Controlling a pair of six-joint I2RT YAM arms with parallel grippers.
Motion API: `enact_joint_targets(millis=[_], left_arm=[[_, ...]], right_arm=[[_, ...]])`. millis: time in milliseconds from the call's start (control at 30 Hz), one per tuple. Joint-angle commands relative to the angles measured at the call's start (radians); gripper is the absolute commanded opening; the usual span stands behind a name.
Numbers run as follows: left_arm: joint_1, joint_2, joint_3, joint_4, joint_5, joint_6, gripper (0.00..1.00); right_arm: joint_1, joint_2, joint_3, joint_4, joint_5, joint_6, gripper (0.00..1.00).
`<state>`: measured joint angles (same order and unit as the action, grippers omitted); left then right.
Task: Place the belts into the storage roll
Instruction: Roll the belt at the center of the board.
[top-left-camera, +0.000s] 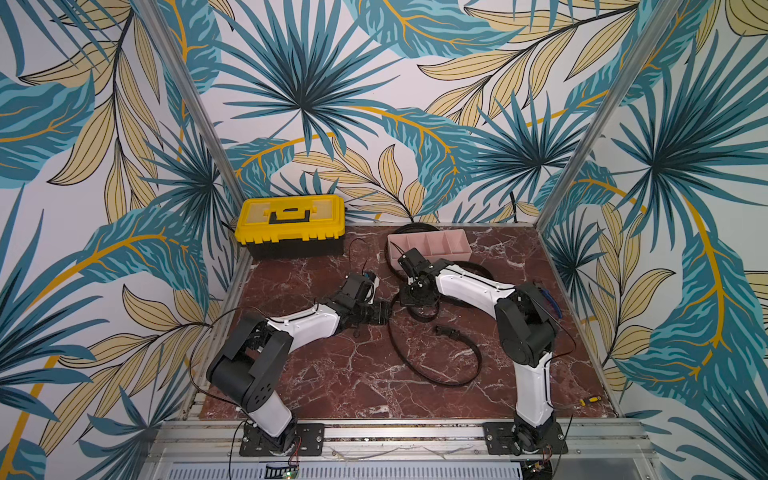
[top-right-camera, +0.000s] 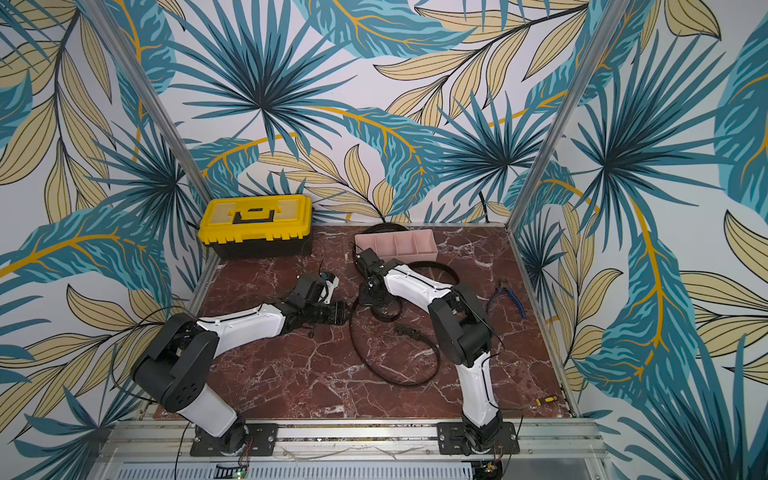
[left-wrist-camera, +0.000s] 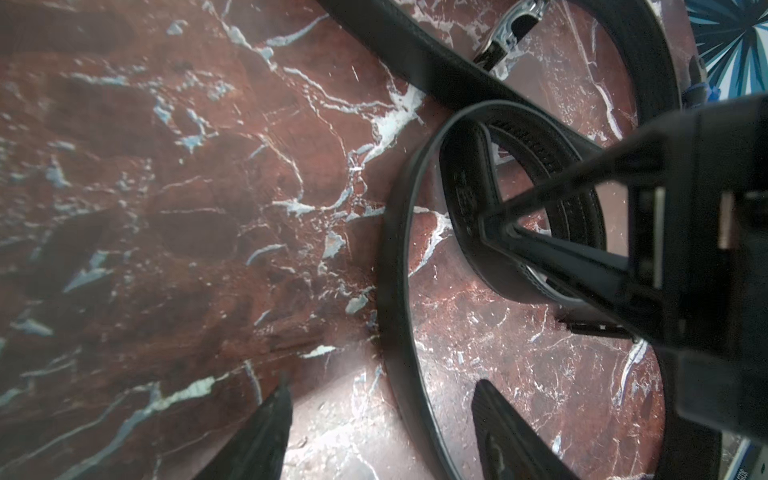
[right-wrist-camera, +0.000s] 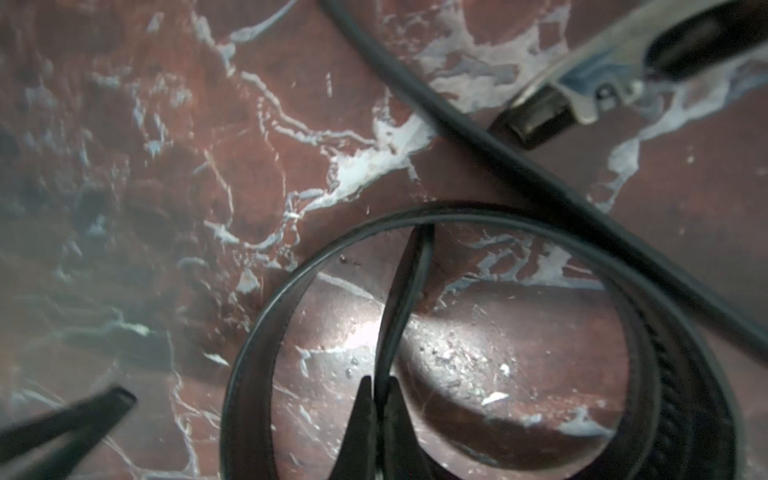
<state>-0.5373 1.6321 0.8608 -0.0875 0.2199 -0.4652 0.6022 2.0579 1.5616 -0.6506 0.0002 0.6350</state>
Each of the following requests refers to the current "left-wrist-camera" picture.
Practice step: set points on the blue handled pliers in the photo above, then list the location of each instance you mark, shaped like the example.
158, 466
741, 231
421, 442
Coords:
700, 92

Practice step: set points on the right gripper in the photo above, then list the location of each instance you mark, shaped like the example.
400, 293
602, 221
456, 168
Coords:
711, 234

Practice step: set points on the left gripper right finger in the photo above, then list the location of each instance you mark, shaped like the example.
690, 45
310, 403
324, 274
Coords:
508, 447

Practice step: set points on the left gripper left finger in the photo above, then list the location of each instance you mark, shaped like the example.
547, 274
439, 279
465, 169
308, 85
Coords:
257, 449

